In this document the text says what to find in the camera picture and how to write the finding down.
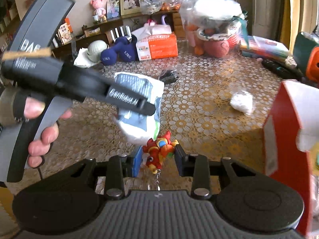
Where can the white helmet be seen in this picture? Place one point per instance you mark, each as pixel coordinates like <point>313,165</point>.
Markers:
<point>98,49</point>

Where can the black remote controls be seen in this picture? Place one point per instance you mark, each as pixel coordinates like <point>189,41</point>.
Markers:
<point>281,69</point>

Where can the white cloth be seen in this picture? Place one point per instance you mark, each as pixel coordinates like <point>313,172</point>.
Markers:
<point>81,59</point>

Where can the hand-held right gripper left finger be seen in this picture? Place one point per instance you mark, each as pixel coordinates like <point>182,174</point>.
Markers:
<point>137,160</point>

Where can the bag of oranges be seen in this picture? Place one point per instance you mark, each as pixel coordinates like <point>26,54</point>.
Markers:
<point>170,6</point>

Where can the small photo frame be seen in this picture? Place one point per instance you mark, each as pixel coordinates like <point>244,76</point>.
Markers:
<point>113,8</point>

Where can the white crumpled tissue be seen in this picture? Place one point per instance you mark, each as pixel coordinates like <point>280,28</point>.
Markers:
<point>241,102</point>

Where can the white router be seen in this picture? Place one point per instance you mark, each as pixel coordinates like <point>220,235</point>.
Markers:
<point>121,31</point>

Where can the small black object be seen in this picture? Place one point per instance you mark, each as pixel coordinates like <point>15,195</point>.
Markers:
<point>169,76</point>

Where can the large clear plastic bag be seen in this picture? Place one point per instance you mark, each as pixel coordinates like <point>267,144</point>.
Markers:
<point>214,12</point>

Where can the large photo frame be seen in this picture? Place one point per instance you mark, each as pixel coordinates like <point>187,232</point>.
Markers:
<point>131,4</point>

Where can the orange and green box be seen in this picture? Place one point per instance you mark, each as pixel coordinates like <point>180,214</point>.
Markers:
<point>307,54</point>

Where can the illustrated book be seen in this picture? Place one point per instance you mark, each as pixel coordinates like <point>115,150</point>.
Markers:
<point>64,33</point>

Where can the blue dumbbell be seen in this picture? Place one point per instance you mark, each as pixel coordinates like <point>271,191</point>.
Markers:
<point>127,49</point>
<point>109,57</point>

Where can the dark shelf unit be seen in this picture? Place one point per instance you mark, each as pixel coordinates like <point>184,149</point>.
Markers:
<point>7,17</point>

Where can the person's left hand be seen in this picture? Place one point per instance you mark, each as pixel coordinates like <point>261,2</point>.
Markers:
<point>33,108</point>

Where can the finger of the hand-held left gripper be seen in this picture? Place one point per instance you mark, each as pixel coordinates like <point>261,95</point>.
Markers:
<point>147,107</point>

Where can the pink figurine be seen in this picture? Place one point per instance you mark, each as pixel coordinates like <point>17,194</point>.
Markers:
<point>99,8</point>

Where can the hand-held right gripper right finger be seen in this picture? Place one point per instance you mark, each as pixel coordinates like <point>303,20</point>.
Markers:
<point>180,163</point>

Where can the wooden television cabinet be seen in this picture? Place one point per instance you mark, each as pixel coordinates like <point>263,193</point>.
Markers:
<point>112,26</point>

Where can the orange basketball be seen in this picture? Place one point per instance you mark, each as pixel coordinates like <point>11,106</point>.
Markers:
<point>215,48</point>

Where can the white and blue wipes packet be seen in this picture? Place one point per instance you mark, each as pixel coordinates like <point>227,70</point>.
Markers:
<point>139,127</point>

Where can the yellow curtain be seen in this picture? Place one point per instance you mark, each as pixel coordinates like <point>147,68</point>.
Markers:
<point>294,12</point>

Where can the clear plastic organizer box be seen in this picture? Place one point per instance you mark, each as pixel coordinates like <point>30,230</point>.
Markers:
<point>264,46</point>

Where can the gold patterned tablecloth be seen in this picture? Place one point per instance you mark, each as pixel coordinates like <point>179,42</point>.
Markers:
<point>199,109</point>

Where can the orange tissue pack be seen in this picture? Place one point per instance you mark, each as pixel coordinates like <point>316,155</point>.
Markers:
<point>159,46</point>

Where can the red and white cardboard box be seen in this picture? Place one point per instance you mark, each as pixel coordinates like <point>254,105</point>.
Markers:
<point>281,134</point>

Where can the pink toy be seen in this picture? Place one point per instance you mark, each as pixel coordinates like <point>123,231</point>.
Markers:
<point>159,20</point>

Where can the small cardboard box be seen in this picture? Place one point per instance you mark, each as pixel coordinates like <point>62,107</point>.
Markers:
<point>92,31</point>

